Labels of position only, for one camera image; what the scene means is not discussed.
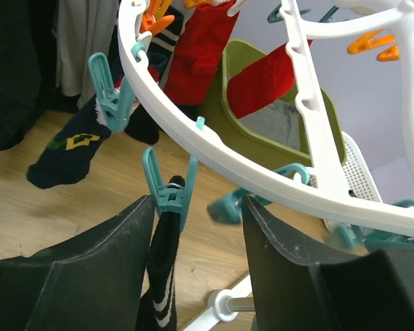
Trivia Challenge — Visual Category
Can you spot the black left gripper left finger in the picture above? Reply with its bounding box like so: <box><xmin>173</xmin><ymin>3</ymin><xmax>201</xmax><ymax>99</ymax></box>
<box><xmin>0</xmin><ymin>196</ymin><xmax>155</xmax><ymax>330</ymax></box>

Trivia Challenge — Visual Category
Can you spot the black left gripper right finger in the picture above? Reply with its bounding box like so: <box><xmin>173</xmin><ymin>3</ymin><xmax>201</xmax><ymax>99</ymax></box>
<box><xmin>242</xmin><ymin>197</ymin><xmax>414</xmax><ymax>330</ymax></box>

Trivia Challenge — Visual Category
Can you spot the black white striped sock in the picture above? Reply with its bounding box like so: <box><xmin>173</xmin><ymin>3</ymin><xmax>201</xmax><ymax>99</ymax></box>
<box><xmin>136</xmin><ymin>174</ymin><xmax>186</xmax><ymax>331</ymax></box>

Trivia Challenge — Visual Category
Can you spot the navy santa christmas sock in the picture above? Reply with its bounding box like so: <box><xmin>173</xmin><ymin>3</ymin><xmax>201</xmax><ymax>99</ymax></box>
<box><xmin>26</xmin><ymin>65</ymin><xmax>160</xmax><ymax>190</ymax></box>

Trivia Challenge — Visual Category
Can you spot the white round clip hanger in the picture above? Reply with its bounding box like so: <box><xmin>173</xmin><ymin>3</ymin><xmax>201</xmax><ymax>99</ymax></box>
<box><xmin>117</xmin><ymin>0</ymin><xmax>414</xmax><ymax>241</ymax></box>

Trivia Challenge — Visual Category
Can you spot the silver white clothes rack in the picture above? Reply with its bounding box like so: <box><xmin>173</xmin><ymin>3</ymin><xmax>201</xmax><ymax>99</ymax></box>
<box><xmin>181</xmin><ymin>274</ymin><xmax>255</xmax><ymax>331</ymax></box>

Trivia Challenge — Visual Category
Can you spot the teal clothes clip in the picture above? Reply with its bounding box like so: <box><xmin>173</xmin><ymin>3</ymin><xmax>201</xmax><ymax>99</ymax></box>
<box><xmin>88</xmin><ymin>52</ymin><xmax>135</xmax><ymax>132</ymax></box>
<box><xmin>207</xmin><ymin>163</ymin><xmax>311</xmax><ymax>225</ymax></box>
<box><xmin>142</xmin><ymin>147</ymin><xmax>198</xmax><ymax>232</ymax></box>

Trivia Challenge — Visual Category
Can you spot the white perforated plastic basket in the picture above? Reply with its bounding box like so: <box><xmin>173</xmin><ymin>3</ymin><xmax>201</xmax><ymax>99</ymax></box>
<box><xmin>308</xmin><ymin>130</ymin><xmax>384</xmax><ymax>232</ymax></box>

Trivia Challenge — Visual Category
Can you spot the grey cloth in bin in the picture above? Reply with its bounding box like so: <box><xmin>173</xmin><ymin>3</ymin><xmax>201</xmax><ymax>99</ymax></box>
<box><xmin>240</xmin><ymin>99</ymin><xmax>301</xmax><ymax>150</ymax></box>

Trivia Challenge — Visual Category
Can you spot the olive green plastic bin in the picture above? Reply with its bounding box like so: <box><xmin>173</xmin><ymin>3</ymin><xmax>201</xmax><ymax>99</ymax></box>
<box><xmin>196</xmin><ymin>39</ymin><xmax>348</xmax><ymax>170</ymax></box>

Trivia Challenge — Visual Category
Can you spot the black hanging garment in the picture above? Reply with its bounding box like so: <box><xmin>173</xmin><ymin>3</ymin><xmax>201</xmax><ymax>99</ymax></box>
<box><xmin>0</xmin><ymin>0</ymin><xmax>78</xmax><ymax>151</ymax></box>

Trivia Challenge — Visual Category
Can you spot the red sock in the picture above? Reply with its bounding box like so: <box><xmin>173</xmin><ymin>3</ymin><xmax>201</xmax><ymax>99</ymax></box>
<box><xmin>227</xmin><ymin>44</ymin><xmax>295</xmax><ymax>119</ymax></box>
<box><xmin>164</xmin><ymin>1</ymin><xmax>238</xmax><ymax>106</ymax></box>

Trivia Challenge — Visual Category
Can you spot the grey hanging cloth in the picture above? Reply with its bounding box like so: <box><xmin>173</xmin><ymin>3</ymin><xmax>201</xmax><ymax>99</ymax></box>
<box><xmin>55</xmin><ymin>0</ymin><xmax>119</xmax><ymax>108</ymax></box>

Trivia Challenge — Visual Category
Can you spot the orange clothes clip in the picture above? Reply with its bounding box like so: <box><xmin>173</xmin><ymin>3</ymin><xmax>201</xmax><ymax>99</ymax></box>
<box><xmin>140</xmin><ymin>0</ymin><xmax>175</xmax><ymax>35</ymax></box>
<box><xmin>347</xmin><ymin>30</ymin><xmax>395</xmax><ymax>54</ymax></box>

